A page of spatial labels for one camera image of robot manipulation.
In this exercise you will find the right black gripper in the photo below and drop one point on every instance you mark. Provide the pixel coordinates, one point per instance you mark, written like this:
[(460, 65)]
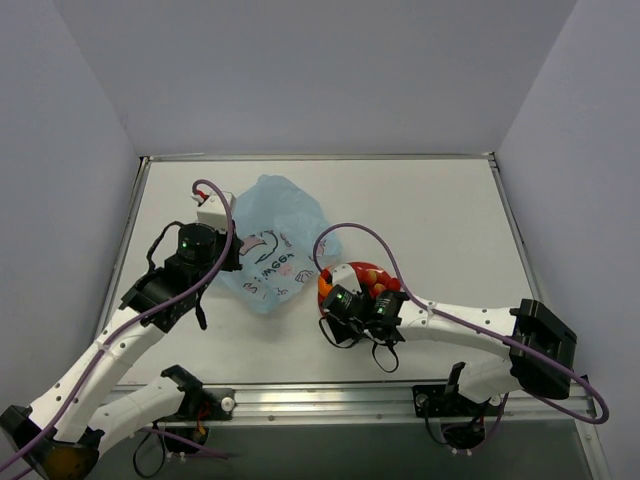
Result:
[(332, 298)]

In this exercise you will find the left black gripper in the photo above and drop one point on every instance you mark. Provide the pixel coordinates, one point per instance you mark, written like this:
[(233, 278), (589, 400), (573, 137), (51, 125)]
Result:
[(235, 255)]

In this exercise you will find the red fake cherry bunch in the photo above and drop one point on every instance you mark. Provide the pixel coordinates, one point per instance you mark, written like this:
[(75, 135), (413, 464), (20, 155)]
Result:
[(375, 279)]

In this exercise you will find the light blue plastic bag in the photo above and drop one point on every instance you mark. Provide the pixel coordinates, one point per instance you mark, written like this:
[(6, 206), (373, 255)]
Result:
[(279, 226)]

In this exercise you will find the orange fake persimmon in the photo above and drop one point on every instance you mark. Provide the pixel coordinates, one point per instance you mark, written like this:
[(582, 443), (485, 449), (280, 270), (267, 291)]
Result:
[(324, 284)]

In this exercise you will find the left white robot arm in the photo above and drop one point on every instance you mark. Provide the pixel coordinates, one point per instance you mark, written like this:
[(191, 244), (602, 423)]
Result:
[(63, 433)]

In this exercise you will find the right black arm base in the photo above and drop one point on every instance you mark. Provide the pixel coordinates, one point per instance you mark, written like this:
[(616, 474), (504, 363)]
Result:
[(451, 420)]

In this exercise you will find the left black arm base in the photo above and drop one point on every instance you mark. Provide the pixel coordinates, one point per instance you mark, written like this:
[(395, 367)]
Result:
[(187, 442)]

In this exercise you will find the red and teal plate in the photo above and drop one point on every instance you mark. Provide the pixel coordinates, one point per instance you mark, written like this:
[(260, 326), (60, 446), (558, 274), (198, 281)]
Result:
[(363, 279)]

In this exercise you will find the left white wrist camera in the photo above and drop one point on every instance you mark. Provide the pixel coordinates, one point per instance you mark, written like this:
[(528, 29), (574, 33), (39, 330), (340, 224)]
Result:
[(210, 210)]

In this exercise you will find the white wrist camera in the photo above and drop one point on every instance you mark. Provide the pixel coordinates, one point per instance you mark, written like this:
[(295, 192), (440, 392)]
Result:
[(210, 210), (345, 275)]

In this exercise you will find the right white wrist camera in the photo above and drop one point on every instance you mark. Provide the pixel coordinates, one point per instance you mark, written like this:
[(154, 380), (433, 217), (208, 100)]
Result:
[(345, 275)]

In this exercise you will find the aluminium rail frame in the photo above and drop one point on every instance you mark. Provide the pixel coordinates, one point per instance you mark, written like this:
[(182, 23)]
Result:
[(366, 403)]

